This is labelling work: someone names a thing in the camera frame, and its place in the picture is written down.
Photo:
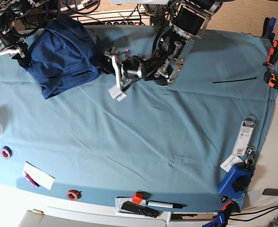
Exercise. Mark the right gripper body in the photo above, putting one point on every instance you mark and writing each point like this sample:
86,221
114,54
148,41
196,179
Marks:
10,41

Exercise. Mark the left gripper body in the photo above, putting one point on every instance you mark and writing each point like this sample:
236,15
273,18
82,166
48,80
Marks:
134,68

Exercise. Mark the blue t-shirt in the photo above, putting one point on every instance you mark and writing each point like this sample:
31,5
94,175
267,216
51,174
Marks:
60,57

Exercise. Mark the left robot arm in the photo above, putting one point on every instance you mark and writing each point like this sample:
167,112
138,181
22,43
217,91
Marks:
188,20

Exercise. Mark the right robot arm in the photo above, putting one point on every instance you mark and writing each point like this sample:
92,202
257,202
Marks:
12,10

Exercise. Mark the white power strip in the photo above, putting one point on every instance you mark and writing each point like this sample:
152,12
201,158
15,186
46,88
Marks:
114,17

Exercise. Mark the light blue table cloth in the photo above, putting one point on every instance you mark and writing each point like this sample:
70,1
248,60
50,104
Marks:
166,141

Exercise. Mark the purple tape roll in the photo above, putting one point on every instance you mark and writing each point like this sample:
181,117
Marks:
6,152

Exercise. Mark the black zip tie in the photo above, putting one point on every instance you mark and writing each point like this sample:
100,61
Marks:
231,81

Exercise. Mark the white notepad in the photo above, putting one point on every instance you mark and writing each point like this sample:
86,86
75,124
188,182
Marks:
42,178

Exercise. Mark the red cube block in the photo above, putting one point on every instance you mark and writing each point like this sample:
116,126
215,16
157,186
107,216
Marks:
137,198

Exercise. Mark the clear blister pack with label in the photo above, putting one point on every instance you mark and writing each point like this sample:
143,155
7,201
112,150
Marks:
244,135

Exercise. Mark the red tape roll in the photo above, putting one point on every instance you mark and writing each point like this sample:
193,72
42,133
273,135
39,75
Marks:
73,195

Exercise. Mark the white paper tag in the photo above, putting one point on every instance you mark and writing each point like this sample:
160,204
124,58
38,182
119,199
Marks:
229,162

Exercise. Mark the orange black utility knife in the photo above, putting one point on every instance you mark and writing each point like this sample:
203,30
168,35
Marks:
271,79

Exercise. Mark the white black marker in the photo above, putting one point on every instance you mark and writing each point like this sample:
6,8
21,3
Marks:
165,205

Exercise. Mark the black remote control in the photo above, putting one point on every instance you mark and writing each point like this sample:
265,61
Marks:
139,209

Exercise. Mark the blue black spring clamp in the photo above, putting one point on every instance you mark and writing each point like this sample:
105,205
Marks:
268,27

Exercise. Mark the orange black clamp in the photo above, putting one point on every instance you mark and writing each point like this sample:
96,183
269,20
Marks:
272,55

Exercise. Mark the blue box with black knob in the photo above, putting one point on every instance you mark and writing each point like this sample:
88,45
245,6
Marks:
236,181

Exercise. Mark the blue orange bottom clamp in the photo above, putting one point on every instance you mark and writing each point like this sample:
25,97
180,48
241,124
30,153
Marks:
222,217

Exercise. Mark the black phone device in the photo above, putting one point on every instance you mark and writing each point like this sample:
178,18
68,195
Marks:
270,192

